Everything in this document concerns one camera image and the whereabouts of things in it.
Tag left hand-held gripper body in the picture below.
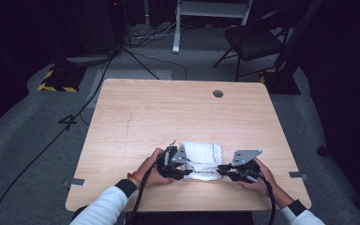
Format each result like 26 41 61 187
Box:
157 140 190 181

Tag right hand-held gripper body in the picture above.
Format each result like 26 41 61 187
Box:
229 149 263 184

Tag white towel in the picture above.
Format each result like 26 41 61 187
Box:
181 141 224 182

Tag person's left hand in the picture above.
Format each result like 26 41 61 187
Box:
127 147 176 189

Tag person's right hand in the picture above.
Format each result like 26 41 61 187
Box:
237 157 279 199

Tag person's dark lap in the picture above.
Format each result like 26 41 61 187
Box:
71 205 257 225

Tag grey tape piece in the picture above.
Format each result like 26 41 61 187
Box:
63 177 86 188
289 171 309 181

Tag small black floor object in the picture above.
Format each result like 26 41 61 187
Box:
316 143 330 158

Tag black slanted stand with base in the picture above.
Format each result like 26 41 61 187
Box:
259 0 325 96

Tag black folding chair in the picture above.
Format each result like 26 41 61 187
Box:
213 8 293 83

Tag black stand with striped base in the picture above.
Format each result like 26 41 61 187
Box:
37 46 87 93

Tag right hand-held gripper black cable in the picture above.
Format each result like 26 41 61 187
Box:
254 170 278 225

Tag hand-held gripper black cable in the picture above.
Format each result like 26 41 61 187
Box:
254 170 278 225
126 151 170 225

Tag left hand-held gripper black cable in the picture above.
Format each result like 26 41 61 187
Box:
126 151 170 225

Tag orange bracelet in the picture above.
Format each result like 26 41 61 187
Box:
127 172 143 186

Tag thin black floor cable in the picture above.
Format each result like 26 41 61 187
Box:
130 51 188 81

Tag long black floor cable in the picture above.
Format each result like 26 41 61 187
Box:
0 55 115 225

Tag bundle of floor cables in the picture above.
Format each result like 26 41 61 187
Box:
124 18 189 49

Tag white desk frame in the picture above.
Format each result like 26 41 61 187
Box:
172 0 253 54

